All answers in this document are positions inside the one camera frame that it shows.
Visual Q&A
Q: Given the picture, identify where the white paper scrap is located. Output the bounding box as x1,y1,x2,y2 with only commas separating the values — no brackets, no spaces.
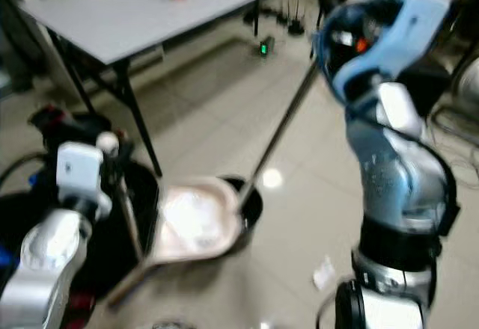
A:
312,256,338,291

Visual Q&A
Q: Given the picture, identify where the pale long-handled dustpan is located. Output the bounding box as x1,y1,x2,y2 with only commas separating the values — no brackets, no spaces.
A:
105,176,248,307

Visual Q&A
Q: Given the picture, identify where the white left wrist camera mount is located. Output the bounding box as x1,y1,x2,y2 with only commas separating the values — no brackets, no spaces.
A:
56,142,113,214

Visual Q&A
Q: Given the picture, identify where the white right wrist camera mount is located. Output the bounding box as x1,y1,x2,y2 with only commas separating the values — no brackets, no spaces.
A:
333,0,454,98

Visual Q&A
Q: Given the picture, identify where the black bag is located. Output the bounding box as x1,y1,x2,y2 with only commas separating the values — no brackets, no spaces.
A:
0,105,159,270

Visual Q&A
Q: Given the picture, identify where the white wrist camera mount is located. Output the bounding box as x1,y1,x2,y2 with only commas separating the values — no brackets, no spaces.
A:
56,142,113,214
333,0,454,98

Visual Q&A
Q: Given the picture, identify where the black device with green light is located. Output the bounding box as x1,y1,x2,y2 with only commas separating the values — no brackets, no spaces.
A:
258,36,276,57

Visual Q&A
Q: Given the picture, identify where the grey folding table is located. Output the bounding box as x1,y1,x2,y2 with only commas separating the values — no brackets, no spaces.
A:
19,0,323,176

